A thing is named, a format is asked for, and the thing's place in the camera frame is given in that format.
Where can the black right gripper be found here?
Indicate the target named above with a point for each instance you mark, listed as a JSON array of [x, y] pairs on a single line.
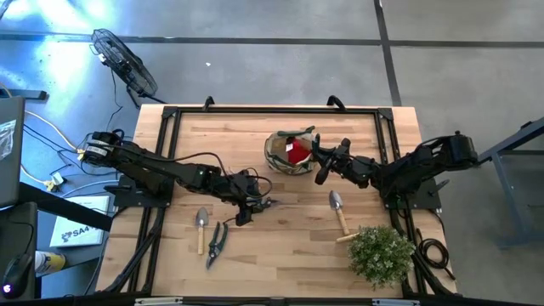
[[348, 163]]

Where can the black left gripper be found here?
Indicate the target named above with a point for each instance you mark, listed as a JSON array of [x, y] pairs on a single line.
[[243, 217]]

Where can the beige green-trimmed gardening bag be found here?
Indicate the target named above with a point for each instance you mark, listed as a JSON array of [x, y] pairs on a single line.
[[276, 157]]

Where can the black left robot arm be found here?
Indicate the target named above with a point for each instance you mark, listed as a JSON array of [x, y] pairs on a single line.
[[144, 163]]

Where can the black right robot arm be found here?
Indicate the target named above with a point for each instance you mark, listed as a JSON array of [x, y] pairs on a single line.
[[416, 170]]

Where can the clear plastic bag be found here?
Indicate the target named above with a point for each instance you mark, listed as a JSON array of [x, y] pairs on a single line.
[[6, 140]]

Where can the artificial green plant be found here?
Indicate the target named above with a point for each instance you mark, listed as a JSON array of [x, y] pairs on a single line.
[[380, 257]]

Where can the white printed box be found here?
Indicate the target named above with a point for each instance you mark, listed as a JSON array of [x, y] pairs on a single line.
[[81, 229]]

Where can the yellow power plug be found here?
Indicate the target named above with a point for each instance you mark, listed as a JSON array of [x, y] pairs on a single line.
[[80, 154]]

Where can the black floor fan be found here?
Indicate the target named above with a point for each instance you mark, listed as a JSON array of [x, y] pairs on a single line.
[[127, 68]]

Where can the black metal beam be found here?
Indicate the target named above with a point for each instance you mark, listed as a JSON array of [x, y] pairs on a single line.
[[64, 207]]

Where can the blue-grey metal stand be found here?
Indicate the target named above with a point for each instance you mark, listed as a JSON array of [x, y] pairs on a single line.
[[525, 132]]

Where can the yellow white spray can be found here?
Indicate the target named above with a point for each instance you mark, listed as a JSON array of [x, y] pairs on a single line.
[[51, 262]]

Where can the black operator desk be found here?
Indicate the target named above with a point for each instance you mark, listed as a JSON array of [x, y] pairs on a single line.
[[17, 229]]

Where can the dark grey computer case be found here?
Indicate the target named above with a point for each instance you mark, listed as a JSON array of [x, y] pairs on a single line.
[[13, 170]]

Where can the black computer mouse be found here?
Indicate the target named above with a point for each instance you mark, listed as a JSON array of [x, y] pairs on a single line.
[[17, 276]]

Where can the black aluminium table frame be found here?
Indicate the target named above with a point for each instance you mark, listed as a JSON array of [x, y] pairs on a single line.
[[276, 110]]

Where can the silver aluminium bracket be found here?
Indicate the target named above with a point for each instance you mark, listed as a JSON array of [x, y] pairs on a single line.
[[157, 302], [395, 302]]

